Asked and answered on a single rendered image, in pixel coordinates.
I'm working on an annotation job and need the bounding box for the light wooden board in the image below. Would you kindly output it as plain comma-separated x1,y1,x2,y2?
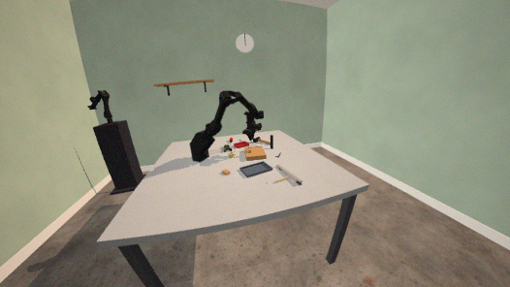
244,146,267,161

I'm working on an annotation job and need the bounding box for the red shallow tray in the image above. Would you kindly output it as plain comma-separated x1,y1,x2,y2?
234,142,249,148

